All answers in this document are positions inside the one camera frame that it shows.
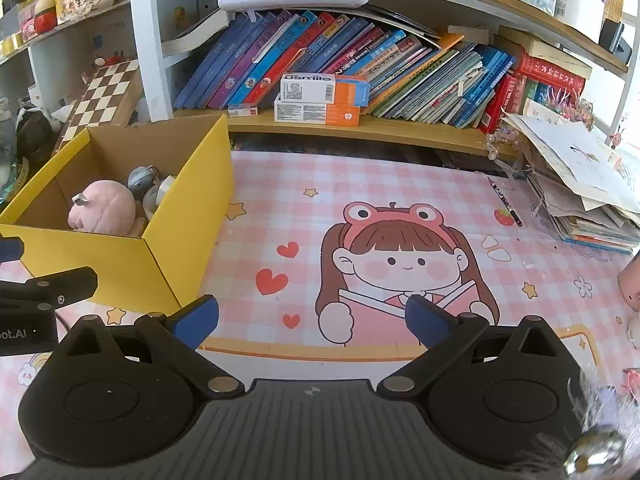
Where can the dark brown bag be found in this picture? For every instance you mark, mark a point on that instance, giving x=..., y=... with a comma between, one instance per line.
x=35, y=135

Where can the stack of papers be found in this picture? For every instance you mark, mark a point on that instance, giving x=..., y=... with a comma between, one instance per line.
x=575, y=185

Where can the pink plush toy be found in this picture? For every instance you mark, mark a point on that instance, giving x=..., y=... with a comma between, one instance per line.
x=107, y=205

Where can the row of colourful books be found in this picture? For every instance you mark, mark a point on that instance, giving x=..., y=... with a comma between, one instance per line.
x=350, y=50

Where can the small red white box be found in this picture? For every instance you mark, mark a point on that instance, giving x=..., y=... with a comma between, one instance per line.
x=242, y=110

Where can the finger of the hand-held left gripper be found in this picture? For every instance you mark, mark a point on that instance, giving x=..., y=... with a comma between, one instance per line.
x=11, y=250
x=60, y=285

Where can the pink checked desk mat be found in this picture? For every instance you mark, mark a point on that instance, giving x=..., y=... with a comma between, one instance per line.
x=280, y=200

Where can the clear tape roll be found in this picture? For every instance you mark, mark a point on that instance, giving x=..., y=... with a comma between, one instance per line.
x=150, y=205

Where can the pink tinsel ornament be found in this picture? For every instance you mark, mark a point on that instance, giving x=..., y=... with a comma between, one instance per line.
x=570, y=107

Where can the silver metal bell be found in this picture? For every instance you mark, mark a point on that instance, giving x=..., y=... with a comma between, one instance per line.
x=595, y=452

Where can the yellow cardboard box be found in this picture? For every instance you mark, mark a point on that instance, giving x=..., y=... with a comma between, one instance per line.
x=125, y=270

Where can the white light bar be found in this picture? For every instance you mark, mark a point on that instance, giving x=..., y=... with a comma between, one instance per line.
x=295, y=1

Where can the white storage container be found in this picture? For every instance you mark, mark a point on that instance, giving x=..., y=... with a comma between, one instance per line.
x=580, y=7

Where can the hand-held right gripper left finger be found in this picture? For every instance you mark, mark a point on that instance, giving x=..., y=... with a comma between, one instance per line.
x=197, y=320

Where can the black patterned pencil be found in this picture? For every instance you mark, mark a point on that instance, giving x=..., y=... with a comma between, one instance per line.
x=505, y=201

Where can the clear bead ornament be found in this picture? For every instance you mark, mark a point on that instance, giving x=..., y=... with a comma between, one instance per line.
x=502, y=142

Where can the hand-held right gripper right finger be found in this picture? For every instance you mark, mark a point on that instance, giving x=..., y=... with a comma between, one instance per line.
x=430, y=322

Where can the wooden chessboard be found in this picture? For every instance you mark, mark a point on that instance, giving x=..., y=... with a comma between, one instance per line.
x=100, y=100

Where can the grey purple toy truck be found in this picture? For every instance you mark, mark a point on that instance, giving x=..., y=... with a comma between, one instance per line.
x=140, y=177

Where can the red round jar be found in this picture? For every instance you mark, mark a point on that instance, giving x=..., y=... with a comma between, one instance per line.
x=45, y=17

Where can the orange blue white carton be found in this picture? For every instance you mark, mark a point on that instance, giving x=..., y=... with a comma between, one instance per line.
x=325, y=90

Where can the wooden bookshelf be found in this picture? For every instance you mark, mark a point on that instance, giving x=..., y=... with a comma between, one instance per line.
x=400, y=131

